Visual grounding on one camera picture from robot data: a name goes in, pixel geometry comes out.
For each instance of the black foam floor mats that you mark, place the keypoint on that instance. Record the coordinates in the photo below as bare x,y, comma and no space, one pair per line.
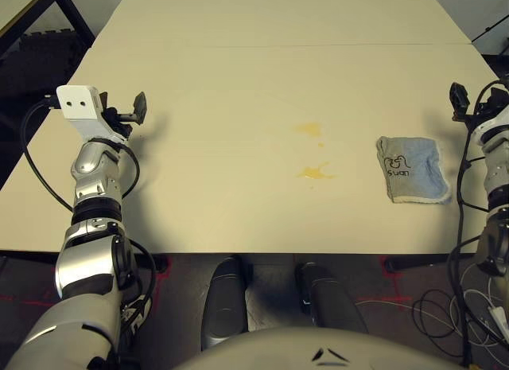
36,63

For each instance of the side table with black frame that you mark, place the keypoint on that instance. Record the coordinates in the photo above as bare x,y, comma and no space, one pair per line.
67,4

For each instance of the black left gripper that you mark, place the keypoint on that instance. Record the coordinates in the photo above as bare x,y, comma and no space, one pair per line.
117,121

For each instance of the grey right robot foot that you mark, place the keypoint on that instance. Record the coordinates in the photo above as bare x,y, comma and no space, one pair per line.
330,302

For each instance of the blue grey printed rag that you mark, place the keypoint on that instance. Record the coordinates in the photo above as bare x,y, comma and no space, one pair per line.
413,171

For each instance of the grey robot foot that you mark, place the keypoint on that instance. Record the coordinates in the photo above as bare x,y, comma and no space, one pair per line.
330,302
224,302

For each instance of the red floor tape cross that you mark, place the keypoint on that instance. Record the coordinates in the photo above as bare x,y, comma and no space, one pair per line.
385,266
164,268

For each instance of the black furniture base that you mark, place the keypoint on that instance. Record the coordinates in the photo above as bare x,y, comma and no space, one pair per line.
493,36

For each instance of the white power adapter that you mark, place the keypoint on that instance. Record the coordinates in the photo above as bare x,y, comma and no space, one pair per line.
495,312

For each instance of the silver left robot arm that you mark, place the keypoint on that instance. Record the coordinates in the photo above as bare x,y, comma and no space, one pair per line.
85,266

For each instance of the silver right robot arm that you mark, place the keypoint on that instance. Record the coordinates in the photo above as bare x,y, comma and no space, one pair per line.
497,179

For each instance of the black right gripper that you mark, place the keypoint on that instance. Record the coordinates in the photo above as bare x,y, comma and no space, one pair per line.
475,113

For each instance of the grey robot torso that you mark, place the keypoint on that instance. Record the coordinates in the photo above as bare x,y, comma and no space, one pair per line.
318,350

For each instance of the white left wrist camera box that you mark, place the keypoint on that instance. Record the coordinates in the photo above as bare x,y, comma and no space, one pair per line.
77,101

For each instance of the yellow liquid puddle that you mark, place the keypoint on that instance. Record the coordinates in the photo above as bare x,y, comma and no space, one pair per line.
314,171
308,128

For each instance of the grey left robot foot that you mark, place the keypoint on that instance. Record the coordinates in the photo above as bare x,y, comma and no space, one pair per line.
224,302

